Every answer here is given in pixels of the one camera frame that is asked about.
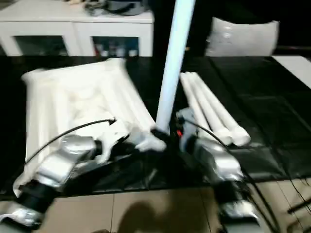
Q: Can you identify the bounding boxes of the light grey pillow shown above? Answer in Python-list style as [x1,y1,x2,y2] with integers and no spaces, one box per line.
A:
[205,17,280,57]

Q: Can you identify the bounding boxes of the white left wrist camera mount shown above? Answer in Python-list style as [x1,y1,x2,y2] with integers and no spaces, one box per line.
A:
[97,126,132,163]

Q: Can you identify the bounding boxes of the black sofa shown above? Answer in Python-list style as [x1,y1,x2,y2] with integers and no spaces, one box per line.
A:
[153,0,311,57]

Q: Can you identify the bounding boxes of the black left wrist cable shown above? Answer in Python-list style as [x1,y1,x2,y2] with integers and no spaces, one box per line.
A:
[25,117,116,163]

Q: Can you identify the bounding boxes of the white flat board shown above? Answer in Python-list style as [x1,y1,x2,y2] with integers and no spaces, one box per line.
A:
[271,55,311,85]

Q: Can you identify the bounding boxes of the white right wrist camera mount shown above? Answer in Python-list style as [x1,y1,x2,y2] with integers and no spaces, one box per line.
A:
[176,108,200,146]

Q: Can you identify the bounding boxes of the white plastic table top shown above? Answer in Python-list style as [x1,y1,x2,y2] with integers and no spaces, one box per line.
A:
[12,57,168,197]

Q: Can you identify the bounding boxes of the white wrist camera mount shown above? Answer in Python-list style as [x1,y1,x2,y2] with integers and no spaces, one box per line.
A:
[176,108,200,146]
[97,126,132,163]

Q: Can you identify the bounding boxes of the dark bag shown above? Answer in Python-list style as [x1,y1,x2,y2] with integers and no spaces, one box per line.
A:
[84,0,153,17]

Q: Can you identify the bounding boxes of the black work mat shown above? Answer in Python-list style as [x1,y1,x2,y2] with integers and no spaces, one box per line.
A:
[0,55,311,195]

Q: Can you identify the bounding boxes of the white cabinet with glass doors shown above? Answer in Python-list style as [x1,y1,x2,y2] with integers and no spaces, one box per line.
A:
[0,9,154,57]

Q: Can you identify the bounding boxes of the white plastic table leg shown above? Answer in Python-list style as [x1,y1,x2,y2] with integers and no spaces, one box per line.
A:
[188,71,251,147]
[183,72,234,146]
[179,73,212,133]
[155,0,195,133]

